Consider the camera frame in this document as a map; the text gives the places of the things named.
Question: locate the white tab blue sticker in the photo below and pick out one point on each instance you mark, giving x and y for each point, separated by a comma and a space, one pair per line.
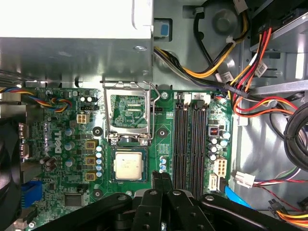
164, 30

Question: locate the black PC case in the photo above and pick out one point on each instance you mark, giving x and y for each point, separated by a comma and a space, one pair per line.
264, 149

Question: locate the copper coil inductor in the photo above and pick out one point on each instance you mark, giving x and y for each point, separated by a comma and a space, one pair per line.
213, 132

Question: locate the silver socket cover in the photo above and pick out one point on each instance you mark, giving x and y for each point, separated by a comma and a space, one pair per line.
127, 91

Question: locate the grey metal drive cage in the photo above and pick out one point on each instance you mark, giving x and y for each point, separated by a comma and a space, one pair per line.
291, 38

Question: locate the blue VGA port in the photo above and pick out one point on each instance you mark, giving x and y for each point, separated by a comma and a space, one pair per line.
31, 192

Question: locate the silver display port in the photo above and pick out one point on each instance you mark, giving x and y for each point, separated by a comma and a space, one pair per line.
24, 131
24, 151

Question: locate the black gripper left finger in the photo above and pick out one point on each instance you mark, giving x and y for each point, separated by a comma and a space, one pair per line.
149, 211

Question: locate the black case fan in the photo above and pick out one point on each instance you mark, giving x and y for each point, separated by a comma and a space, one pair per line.
8, 180

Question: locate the black RAM slot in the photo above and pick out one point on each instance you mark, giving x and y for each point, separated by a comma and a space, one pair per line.
184, 144
178, 144
202, 144
195, 144

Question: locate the white eight pin header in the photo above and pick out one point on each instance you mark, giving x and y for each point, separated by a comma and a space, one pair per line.
220, 166

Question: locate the white SATA port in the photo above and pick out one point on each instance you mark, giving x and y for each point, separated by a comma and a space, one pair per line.
213, 182

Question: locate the silver green CPU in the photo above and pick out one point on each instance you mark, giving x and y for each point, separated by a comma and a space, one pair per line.
128, 166

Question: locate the silver locking lever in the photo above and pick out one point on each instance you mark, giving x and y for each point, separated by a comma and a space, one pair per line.
151, 120

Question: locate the grey power supply unit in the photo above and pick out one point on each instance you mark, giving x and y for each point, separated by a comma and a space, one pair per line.
72, 55

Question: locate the white four pin header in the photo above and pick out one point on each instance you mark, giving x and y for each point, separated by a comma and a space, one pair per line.
83, 118

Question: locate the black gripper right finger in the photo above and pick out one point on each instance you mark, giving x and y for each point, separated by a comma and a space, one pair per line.
183, 211

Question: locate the green motherboard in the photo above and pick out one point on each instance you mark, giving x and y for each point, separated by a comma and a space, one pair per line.
120, 190

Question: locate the black square chip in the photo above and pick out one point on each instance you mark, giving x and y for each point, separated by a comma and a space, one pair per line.
73, 200

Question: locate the yellow square inductor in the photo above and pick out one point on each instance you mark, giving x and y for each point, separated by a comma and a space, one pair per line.
90, 176
90, 160
90, 145

